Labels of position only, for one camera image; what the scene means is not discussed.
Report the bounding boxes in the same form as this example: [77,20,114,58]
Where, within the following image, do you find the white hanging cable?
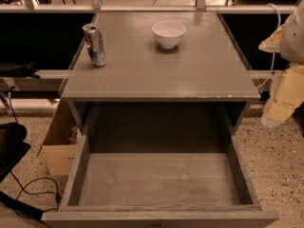
[256,3,283,89]

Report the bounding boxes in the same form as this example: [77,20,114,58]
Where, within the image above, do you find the black equipment at left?
[0,123,30,182]

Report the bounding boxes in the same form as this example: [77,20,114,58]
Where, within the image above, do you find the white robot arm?
[258,7,304,127]

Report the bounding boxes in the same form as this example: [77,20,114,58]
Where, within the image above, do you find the metal frame rail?
[0,5,297,14]

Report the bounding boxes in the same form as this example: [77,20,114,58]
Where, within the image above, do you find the black cloth on rail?
[0,63,40,79]

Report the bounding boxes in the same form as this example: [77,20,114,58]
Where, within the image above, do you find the white ceramic bowl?
[152,21,186,48]

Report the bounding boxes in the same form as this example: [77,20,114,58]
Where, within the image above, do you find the open grey top drawer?
[43,104,278,228]

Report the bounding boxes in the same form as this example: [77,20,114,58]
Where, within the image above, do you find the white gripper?
[258,27,304,127]

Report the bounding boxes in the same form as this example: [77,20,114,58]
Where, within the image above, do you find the silver blue redbull can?
[83,23,106,67]

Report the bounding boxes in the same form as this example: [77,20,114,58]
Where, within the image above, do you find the cardboard box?
[42,101,78,176]

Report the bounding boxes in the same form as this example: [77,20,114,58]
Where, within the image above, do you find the black cable on floor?
[9,171,63,220]

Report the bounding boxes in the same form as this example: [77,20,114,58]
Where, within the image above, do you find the grey cabinet with top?
[61,11,259,140]

